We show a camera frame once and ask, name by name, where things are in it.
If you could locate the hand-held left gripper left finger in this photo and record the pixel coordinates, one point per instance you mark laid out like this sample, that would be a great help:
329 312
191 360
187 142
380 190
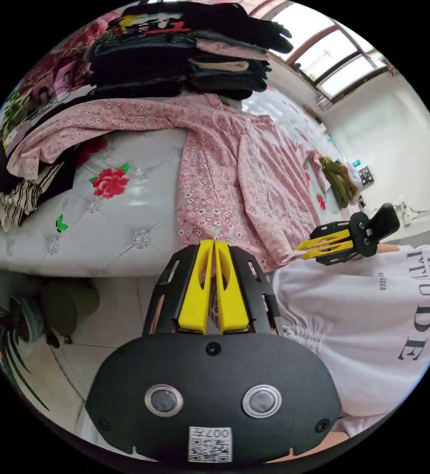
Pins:
194 296

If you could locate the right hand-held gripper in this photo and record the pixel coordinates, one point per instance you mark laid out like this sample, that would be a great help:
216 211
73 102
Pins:
364 233

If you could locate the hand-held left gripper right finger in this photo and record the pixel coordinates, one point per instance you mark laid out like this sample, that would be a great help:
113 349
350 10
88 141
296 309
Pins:
233 300

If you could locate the pink floral long sleeve shirt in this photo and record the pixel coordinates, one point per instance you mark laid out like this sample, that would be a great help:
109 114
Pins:
229 177

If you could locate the person's right hand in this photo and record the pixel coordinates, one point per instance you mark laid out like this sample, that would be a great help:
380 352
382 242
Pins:
390 248

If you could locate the person's left hand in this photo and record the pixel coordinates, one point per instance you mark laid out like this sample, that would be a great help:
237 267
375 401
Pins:
322 444

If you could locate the olive green garment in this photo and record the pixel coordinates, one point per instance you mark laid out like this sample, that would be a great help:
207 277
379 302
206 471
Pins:
338 181

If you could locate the person's body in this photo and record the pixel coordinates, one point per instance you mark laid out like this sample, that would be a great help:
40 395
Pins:
366 322

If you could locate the bed with white flowered quilt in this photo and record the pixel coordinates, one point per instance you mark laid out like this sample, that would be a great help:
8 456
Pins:
133 211

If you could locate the potted green plant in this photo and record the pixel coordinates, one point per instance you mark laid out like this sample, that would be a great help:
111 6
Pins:
29 320

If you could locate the heap of unfolded clothes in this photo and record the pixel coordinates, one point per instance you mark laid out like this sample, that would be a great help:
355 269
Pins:
22 200

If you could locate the pile of folded clothes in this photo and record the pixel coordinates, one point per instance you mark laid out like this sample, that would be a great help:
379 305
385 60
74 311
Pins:
152 63

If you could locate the window with brown frame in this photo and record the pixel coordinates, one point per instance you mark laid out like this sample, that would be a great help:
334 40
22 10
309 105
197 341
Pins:
311 48

